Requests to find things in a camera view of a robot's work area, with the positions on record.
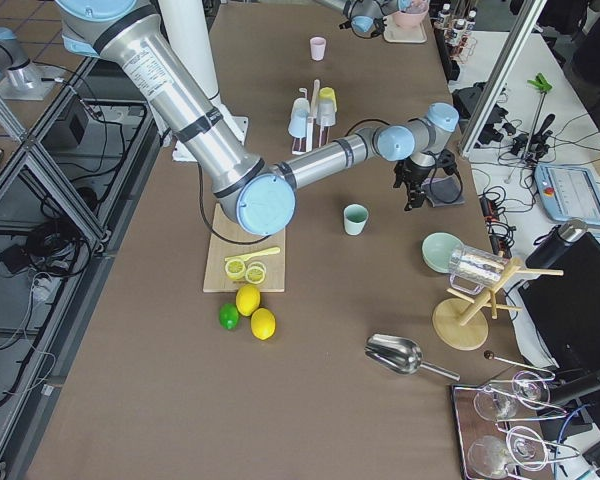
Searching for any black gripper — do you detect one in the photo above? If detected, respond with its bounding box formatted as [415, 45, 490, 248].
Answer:
[393, 158, 435, 211]

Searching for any green cup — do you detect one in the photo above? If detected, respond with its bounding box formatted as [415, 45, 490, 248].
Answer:
[343, 204, 369, 236]

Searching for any pink cup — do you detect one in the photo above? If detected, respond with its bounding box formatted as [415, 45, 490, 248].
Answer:
[309, 36, 327, 61]

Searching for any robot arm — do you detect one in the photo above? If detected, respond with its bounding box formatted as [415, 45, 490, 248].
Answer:
[317, 0, 425, 39]
[57, 1, 459, 236]

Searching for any grey cup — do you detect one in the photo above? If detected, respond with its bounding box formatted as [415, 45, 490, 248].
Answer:
[316, 105, 337, 127]

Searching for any yellow cup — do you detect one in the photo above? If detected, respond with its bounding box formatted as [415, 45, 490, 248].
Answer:
[318, 87, 337, 112]

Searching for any light blue cup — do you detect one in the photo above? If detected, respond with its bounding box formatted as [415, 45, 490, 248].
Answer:
[288, 110, 309, 139]

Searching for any cream white cup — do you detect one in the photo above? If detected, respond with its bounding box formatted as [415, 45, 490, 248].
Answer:
[291, 97, 310, 119]

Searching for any grey folded cloth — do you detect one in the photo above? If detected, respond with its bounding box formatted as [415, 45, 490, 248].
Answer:
[423, 177, 465, 208]

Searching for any green bowl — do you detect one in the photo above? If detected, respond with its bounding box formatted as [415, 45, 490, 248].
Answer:
[421, 232, 464, 274]

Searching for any glass pitcher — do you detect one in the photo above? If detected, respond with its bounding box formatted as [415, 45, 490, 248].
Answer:
[448, 244, 509, 295]

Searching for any wooden mug tree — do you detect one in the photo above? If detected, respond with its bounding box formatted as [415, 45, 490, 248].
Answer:
[432, 258, 564, 351]

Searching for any yellow plastic knife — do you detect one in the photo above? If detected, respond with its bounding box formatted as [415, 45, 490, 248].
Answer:
[224, 246, 281, 262]

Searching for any cream tray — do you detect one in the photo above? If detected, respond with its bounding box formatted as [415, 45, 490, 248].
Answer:
[383, 17, 427, 44]

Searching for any blue teach pendant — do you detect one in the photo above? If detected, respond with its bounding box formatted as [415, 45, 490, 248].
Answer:
[534, 164, 600, 228]

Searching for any metal scoop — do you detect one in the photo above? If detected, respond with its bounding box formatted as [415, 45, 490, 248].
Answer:
[365, 333, 460, 382]

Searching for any pink bowl of ice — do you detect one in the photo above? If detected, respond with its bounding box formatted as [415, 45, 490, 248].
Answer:
[390, 2, 429, 28]

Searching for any lemon slice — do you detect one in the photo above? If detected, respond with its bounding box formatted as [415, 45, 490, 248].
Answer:
[244, 262, 267, 285]
[224, 258, 247, 281]

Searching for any lemon near board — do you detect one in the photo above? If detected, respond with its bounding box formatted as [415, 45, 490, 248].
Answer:
[235, 284, 261, 317]

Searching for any black monitor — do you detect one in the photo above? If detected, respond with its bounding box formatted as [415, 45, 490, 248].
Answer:
[519, 233, 600, 370]

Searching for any wooden cutting board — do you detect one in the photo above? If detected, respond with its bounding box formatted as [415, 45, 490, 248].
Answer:
[203, 204, 286, 293]

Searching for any green lime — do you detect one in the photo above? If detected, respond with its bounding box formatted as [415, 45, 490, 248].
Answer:
[218, 303, 240, 331]

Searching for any wine glass rack tray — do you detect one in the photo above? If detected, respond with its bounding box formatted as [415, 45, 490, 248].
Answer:
[451, 370, 580, 479]

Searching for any white wire cup holder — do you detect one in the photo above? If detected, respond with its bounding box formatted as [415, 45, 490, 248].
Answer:
[291, 79, 331, 155]

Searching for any aluminium frame post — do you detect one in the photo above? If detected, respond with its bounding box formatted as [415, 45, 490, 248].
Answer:
[458, 0, 547, 159]

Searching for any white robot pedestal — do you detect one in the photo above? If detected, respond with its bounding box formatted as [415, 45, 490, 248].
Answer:
[158, 0, 248, 144]

